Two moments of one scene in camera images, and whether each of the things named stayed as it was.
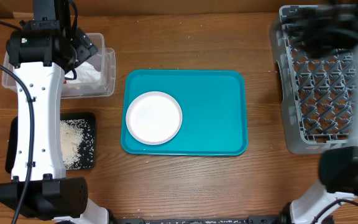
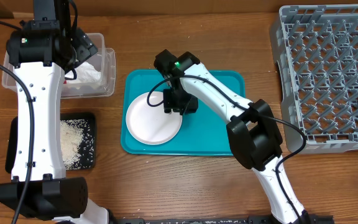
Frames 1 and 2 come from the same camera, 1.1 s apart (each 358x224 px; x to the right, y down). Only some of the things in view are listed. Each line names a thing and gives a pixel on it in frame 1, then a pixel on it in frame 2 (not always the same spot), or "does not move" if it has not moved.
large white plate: x=154 y=117 does not move
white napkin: x=86 y=73 does not move
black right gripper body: x=319 y=40 to x=182 y=101
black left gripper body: x=84 y=47 does not move
